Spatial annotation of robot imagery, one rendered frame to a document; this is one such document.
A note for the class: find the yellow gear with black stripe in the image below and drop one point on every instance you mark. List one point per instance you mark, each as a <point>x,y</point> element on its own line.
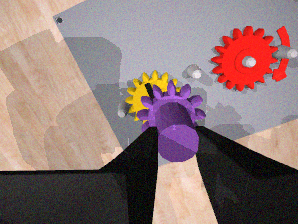
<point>145,88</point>

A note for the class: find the red curved arrow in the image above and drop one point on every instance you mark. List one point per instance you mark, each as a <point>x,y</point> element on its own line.
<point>279,73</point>

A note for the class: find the purple gear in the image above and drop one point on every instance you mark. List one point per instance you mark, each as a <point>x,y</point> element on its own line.
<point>174,116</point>

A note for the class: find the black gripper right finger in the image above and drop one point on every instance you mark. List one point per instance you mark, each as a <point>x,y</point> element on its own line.
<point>243,186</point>

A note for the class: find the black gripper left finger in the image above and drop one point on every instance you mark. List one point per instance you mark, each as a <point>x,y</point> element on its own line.
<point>121,192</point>

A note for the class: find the red gear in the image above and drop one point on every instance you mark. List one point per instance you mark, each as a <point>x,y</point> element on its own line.
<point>232,54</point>

